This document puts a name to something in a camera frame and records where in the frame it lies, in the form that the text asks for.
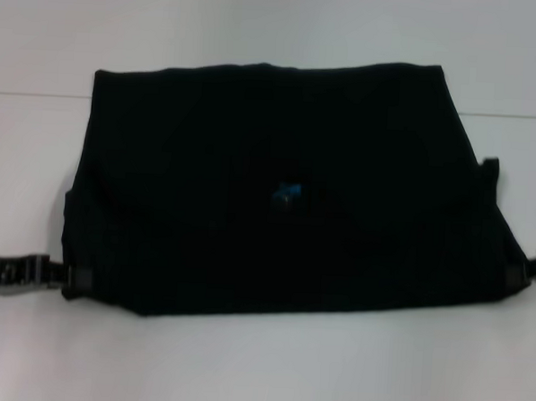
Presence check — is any black shirt with white print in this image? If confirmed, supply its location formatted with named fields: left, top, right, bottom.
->
left=58, top=44, right=536, bottom=340

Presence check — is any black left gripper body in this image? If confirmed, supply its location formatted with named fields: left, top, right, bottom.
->
left=0, top=250, right=52, bottom=300

